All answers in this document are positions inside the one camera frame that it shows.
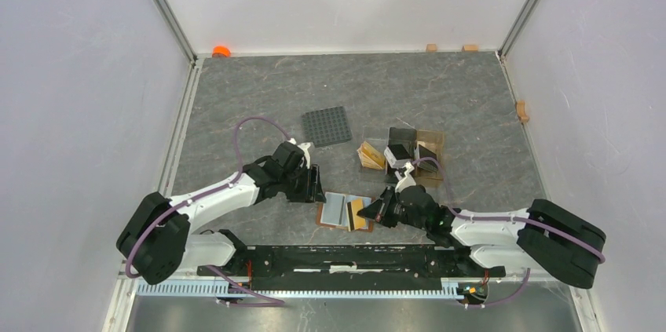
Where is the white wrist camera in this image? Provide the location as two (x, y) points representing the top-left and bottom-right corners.
(395, 162), (416, 193)
(288, 138), (313, 169)

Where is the orange round cap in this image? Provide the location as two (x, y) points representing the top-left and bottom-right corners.
(211, 46), (231, 57)

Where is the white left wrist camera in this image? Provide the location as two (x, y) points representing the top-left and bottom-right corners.
(288, 138), (313, 169)

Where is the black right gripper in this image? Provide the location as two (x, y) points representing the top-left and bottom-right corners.
(357, 186), (428, 232)

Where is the gold credit card stack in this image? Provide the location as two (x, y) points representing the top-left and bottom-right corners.
(357, 141), (386, 170)

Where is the black credit card stack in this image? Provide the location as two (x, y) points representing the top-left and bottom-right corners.
(387, 127), (417, 153)

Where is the white slotted cable duct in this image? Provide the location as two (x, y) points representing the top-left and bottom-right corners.
(136, 278), (463, 301)

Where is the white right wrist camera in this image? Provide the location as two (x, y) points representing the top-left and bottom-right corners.
(395, 162), (416, 193)

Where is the brown leather card holder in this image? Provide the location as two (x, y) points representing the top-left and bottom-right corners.
(316, 193), (375, 232)

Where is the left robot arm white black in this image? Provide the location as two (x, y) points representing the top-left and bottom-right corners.
(116, 139), (325, 285)

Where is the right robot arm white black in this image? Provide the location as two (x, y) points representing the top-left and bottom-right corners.
(353, 185), (606, 289)

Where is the dark grey studded baseplate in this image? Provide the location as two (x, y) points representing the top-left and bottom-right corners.
(301, 106), (353, 148)

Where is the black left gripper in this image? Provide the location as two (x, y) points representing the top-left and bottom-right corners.
(280, 163), (326, 203)

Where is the curved wooden piece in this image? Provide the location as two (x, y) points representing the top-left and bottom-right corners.
(515, 100), (530, 124)

